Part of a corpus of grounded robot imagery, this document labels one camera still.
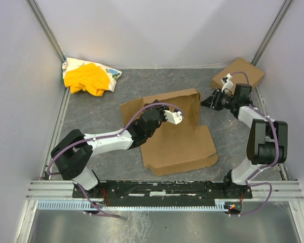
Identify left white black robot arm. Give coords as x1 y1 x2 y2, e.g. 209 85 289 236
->
47 105 177 191

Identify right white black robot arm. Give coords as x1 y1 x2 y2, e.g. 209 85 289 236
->
201 84 288 198

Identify closed brown cardboard box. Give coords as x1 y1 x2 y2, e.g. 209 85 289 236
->
210 58 265 93

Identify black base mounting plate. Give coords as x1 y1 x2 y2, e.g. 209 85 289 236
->
87 180 252 207

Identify yellow cloth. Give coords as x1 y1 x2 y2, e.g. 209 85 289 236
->
64 63 110 96

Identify white patterned cloth bag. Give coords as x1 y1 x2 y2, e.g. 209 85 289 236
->
62 57 122 92

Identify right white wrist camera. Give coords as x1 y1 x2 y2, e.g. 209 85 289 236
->
221 73 234 95

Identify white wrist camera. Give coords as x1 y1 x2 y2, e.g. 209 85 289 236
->
164 110 183 125
221 73 234 95

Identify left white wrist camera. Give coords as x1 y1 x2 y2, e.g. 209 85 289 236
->
164 110 183 125

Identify light blue cable duct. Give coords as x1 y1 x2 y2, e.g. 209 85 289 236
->
36 198 246 212

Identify right aluminium corner post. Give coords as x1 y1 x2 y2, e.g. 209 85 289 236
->
251 0 294 66

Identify aluminium corner post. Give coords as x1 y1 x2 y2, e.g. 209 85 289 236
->
25 0 65 63
251 0 294 66

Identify aluminium frame rail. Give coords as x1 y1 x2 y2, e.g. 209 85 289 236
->
26 180 304 201

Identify left aluminium corner post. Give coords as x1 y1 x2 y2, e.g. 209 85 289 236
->
25 0 65 63

